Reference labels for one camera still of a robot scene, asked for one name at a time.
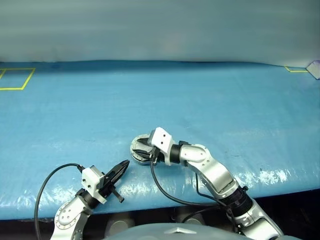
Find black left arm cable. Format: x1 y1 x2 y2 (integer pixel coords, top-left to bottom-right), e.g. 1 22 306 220
33 163 85 240

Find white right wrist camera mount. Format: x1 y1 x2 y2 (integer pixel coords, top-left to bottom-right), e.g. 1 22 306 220
148 127 176 167

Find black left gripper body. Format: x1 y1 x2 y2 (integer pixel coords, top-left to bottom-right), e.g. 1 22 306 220
98 172 125 204

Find grey rounded shape under table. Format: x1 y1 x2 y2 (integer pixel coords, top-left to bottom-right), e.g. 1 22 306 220
106 216 136 236
175 212 206 226

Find blue table cover sheet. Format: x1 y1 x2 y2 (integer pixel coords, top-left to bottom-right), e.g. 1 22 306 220
0 60 320 222

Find small yellow tape corner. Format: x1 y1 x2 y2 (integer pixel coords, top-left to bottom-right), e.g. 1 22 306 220
284 65 309 74

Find pale box with purple edge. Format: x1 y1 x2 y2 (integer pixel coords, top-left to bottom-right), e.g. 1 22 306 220
306 59 320 81

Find grey rounded robot torso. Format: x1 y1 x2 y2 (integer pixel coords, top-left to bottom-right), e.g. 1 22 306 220
101 222 241 240

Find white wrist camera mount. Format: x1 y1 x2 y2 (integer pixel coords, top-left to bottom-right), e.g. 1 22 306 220
148 127 176 167
81 165 106 204

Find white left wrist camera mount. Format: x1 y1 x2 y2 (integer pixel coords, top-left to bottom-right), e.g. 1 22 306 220
81 165 106 204

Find motor stator with copper windings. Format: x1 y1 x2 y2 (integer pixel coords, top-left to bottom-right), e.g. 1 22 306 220
129 134 156 167

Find large yellow tape rectangle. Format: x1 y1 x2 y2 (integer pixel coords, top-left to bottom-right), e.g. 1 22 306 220
0 67 37 91

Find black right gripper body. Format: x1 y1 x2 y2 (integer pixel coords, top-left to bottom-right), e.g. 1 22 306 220
147 145 161 166

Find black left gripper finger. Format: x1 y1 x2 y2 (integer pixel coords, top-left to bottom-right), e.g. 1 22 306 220
110 164 130 187
107 159 131 180

